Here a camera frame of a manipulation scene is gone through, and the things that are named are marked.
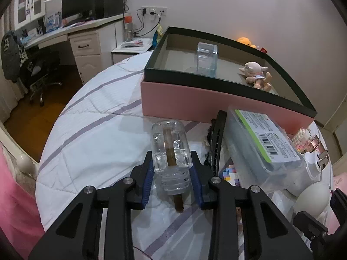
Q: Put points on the clear glass bottle brown stick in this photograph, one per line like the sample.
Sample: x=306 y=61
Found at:
x=160 y=151

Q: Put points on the clear plastic case green label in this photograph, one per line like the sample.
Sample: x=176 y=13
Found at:
x=257 y=154

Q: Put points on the cream bed frame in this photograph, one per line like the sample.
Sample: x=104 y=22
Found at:
x=24 y=162

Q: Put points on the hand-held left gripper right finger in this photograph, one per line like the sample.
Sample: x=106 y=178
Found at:
x=196 y=187

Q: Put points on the pink bedsheet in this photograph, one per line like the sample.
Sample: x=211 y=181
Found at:
x=16 y=208

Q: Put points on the small pale doll figure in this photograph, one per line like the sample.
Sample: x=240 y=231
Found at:
x=253 y=71

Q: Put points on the pink box dark rim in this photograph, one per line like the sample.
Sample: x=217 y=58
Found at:
x=176 y=100

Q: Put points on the white wall outlet strip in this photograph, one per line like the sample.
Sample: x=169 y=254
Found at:
x=160 y=10

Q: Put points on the blue white box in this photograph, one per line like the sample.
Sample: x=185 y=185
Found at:
x=53 y=21

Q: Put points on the rose-gold round compact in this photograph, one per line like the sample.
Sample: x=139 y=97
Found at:
x=315 y=143

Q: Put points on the black office chair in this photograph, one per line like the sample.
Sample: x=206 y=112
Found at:
x=43 y=67

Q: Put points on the pink nail polish set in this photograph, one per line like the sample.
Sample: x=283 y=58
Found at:
x=301 y=140

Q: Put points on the colourful pixel cube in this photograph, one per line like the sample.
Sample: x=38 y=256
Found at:
x=229 y=176

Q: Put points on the white desk with drawers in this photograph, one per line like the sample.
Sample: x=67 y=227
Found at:
x=86 y=46

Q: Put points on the yellow octopus plush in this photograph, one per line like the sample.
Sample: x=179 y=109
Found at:
x=245 y=40

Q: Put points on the clear glass cube container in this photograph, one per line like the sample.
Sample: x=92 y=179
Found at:
x=207 y=59

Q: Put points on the beige curtain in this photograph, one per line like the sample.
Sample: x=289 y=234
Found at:
x=8 y=100

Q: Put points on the white egg-shaped object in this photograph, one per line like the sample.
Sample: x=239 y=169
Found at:
x=311 y=197

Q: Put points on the white bedside table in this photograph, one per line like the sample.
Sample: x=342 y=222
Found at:
x=130 y=51

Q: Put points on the pink packet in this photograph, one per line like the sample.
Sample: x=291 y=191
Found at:
x=134 y=43

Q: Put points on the bottle with orange cap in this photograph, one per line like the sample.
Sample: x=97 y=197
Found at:
x=129 y=29

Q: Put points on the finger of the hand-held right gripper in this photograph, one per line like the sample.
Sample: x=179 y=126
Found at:
x=309 y=222
x=338 y=205

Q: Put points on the white glass-door cabinet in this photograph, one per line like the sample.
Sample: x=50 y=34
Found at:
x=28 y=2

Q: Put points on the white striped quilt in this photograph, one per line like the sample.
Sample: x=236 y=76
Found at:
x=95 y=140

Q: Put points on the black computer monitor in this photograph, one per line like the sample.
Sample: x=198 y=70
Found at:
x=76 y=2

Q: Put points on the white box metal clasp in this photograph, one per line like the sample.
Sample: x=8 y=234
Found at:
x=311 y=168

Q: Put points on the black hair clip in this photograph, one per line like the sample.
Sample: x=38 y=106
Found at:
x=217 y=140

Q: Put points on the blue yellow snack bag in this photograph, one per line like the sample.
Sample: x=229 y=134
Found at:
x=157 y=36

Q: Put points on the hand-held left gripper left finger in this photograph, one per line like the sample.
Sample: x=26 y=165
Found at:
x=146 y=187

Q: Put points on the dark grey jacket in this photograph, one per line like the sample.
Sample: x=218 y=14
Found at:
x=10 y=57

